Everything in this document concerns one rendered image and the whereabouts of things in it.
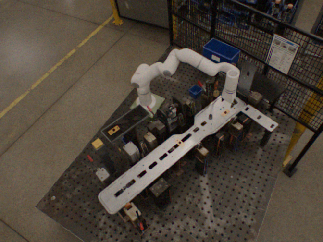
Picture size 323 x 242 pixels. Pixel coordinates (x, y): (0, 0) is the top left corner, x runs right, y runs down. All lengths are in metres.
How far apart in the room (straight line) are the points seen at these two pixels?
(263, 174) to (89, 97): 2.59
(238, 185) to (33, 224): 2.13
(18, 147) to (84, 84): 1.25
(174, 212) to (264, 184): 0.74
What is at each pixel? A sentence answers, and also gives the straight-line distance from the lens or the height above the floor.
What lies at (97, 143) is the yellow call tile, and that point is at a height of 1.16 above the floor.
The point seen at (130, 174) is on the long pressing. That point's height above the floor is 1.00.
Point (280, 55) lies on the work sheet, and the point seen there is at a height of 1.29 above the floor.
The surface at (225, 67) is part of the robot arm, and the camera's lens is 1.90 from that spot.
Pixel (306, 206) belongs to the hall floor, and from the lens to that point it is 3.07.
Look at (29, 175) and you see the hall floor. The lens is 3.46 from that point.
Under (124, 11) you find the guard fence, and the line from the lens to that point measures 4.89.
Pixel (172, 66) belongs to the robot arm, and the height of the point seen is 1.44.
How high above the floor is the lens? 2.68
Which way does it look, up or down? 53 degrees down
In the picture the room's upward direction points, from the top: 8 degrees counter-clockwise
